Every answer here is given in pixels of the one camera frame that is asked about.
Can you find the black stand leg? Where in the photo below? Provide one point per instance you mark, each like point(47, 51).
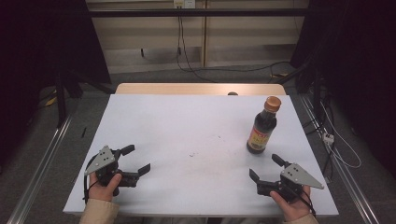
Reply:
point(60, 102)

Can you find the person's right hand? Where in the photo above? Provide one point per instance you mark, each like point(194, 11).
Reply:
point(295, 210)

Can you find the black curtain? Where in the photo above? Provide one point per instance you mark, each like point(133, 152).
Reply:
point(37, 46)
point(358, 46)

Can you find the dark soy sauce bottle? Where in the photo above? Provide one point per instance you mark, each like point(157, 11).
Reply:
point(261, 130)

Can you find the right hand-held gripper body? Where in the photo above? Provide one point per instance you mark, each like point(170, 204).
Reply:
point(295, 175)

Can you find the white power strip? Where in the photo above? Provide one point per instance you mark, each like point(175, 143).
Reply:
point(328, 138)

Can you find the small black stick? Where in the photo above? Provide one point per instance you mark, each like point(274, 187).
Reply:
point(83, 132)

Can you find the person's left hand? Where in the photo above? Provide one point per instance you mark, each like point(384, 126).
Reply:
point(102, 191)

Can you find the white wall socket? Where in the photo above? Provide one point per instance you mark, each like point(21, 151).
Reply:
point(184, 3)

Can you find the small dark round object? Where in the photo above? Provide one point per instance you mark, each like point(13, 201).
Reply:
point(232, 93)

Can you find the metal floor rail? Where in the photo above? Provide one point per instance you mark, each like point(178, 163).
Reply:
point(345, 174)
point(40, 165)

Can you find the black horizontal bar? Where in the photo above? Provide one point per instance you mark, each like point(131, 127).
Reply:
point(199, 12)

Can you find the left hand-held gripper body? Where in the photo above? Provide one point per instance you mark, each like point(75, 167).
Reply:
point(101, 161)

